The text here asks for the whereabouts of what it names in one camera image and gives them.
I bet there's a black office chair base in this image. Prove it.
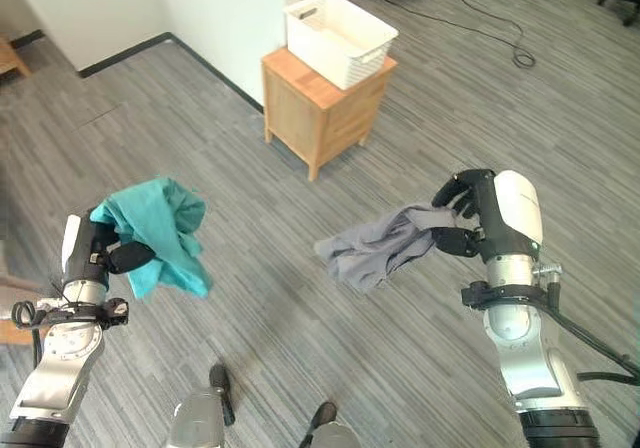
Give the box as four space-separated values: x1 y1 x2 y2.
596 0 640 28

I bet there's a wooden furniture piece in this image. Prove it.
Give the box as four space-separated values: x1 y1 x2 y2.
0 35 33 80

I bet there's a teal cloth garment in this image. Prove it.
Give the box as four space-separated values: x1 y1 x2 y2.
88 172 215 300

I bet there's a wooden bedside cabinet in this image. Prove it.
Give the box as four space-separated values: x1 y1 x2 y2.
260 47 399 182

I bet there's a silver right robot leg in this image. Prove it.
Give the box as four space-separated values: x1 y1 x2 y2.
299 400 363 448

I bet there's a grey cloth garment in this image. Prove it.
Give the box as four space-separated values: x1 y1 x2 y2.
313 203 459 294

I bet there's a white plastic laundry basket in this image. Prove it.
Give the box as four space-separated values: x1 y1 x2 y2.
282 0 400 91

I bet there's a black floor cable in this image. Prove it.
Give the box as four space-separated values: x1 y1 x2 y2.
344 0 537 68

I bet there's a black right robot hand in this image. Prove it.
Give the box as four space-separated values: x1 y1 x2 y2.
430 168 545 264

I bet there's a silver left robot leg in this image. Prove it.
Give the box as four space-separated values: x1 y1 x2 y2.
167 362 237 448

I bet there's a silver robot leg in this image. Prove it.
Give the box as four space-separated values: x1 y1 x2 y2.
299 400 363 448
167 362 237 448

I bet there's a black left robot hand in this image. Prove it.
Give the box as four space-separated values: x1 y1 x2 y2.
60 209 160 285

